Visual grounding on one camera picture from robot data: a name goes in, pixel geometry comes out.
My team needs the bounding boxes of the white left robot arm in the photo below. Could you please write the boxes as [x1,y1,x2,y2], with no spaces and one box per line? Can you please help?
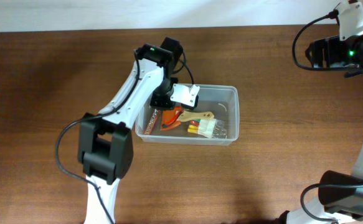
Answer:
[78,37,183,223]

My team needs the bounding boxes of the clear plastic container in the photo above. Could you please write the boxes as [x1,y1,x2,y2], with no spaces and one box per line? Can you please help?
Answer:
[135,84,240,146]

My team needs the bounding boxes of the red handled cutting pliers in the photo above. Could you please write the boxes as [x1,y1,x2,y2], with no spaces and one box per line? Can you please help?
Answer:
[161,106,182,131]

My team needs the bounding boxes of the pack of coloured bits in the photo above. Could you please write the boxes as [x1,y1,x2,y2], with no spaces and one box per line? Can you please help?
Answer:
[187,119,227,139]

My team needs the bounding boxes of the orange scraper wooden handle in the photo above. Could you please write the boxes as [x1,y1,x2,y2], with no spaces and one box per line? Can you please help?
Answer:
[177,108,214,125]

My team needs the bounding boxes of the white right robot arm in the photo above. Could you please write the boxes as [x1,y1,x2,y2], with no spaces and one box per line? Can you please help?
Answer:
[276,1,363,224]

